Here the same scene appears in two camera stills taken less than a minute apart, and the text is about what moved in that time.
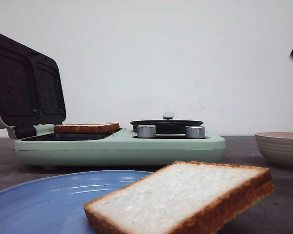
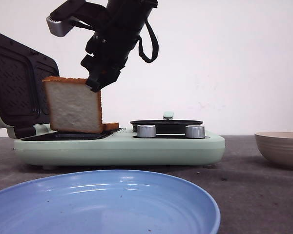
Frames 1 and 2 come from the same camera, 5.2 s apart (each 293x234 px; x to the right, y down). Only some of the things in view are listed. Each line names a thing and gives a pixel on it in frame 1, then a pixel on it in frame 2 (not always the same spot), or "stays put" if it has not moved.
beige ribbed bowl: (281, 148) stays put
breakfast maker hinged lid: (26, 87) stays put
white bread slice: (179, 198) to (74, 107)
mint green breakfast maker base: (120, 147) stays put
